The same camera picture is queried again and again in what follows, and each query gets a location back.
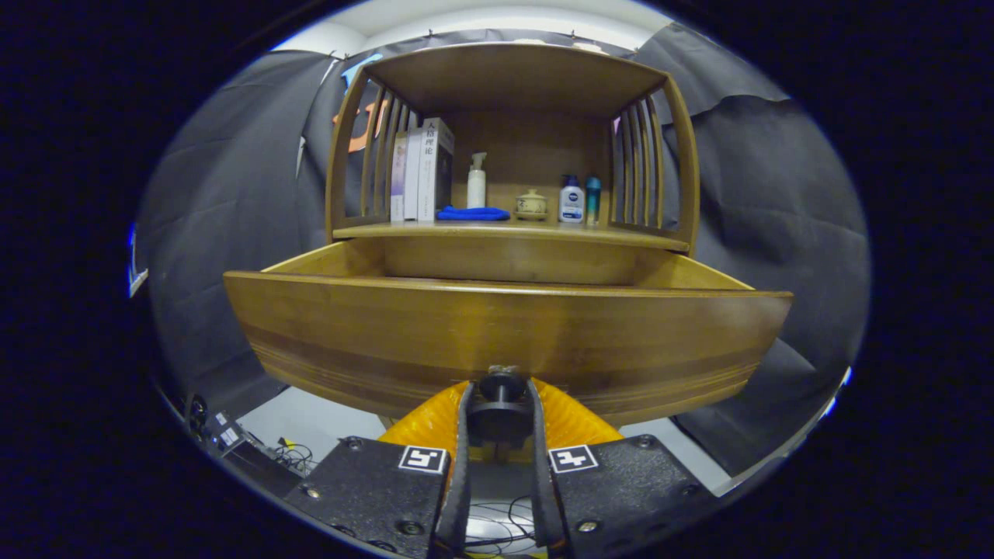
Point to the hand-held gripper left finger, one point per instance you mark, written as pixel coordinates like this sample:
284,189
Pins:
457,497

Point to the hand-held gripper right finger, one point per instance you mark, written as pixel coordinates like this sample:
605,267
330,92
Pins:
543,505

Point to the wooden drawer with black knob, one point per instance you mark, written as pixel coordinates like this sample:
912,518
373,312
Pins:
505,326

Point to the wooden countertop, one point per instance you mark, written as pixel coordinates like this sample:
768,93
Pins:
528,230

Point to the wooden cabinet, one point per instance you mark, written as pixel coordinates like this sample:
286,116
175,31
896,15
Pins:
512,78

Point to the black electronic device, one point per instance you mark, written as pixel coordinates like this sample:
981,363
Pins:
225,439

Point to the blue folded cloth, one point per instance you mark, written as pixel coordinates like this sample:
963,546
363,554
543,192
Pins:
470,213

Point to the white lotion bottle blue cap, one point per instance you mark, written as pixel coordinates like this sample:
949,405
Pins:
571,206

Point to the lidded ceramic tea bowl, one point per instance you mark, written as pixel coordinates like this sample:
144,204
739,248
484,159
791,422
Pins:
532,204

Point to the teal slim bottle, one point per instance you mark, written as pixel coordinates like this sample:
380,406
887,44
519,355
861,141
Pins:
592,202

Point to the white pump bottle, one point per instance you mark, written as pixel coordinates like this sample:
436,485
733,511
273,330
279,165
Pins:
476,190

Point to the plain white book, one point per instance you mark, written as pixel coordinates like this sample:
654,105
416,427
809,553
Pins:
411,182

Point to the white book with dark cover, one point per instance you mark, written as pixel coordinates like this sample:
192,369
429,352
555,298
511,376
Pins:
427,178

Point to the pale purple book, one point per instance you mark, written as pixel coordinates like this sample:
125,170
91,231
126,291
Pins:
397,182

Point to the white flat board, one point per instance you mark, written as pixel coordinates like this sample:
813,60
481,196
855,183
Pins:
843,378

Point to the white object with blue edge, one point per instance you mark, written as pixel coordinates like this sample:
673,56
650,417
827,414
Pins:
136,279

